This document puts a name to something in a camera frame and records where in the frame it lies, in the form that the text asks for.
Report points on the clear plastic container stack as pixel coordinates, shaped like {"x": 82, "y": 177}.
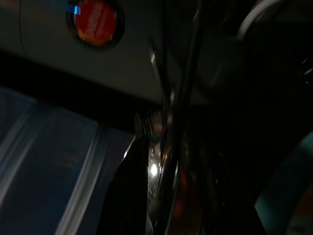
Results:
{"x": 49, "y": 171}

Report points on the steel bowl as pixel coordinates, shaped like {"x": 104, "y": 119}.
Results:
{"x": 156, "y": 171}

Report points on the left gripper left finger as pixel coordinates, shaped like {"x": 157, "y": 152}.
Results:
{"x": 127, "y": 195}

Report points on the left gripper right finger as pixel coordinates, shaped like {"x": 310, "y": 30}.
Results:
{"x": 232, "y": 208}

